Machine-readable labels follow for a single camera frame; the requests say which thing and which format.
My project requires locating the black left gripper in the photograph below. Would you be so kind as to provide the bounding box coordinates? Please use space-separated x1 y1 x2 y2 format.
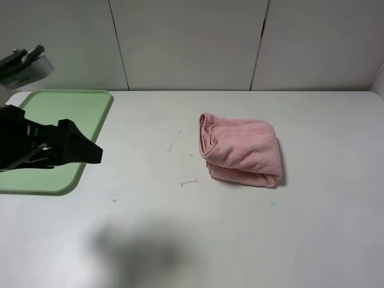
1 105 103 172

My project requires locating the pink terry towel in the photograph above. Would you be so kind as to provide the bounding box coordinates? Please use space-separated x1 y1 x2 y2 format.
199 113 283 188

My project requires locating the green plastic tray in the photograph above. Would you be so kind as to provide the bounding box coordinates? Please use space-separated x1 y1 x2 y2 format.
1 89 113 196

